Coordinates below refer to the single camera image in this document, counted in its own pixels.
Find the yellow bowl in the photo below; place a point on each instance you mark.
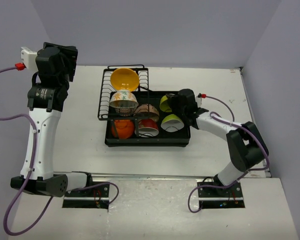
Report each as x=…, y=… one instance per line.
x=124, y=79

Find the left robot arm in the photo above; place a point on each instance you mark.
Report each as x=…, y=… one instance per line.
x=54, y=68

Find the lime green bowl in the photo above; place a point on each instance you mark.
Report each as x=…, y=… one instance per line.
x=164, y=106
x=172, y=123

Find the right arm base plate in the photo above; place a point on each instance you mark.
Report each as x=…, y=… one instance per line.
x=210, y=192

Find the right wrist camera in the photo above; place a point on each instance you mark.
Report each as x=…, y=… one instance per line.
x=199, y=98

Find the brown patterned bowl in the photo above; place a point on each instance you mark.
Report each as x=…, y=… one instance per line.
x=125, y=112

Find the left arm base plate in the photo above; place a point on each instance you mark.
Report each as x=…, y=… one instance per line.
x=95, y=193

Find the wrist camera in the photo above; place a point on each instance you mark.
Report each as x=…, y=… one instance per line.
x=199, y=98
x=28, y=58

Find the red bowl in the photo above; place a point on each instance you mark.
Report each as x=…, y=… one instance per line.
x=147, y=128

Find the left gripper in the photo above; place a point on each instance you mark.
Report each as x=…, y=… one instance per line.
x=69, y=54

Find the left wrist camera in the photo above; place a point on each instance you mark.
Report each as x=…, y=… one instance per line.
x=28, y=58

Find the pink flower bowl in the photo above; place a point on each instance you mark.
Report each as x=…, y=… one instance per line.
x=149, y=111

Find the black wire dish rack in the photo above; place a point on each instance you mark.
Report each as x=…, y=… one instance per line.
x=142, y=93

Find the orange bowl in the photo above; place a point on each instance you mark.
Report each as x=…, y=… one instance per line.
x=124, y=129

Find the black drip tray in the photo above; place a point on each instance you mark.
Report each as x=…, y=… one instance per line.
x=168, y=139

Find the white floral bowl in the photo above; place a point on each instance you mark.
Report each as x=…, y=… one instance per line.
x=123, y=99

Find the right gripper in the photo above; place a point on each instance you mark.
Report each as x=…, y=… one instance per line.
x=173, y=100

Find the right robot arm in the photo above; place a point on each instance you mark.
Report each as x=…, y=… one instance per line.
x=246, y=147

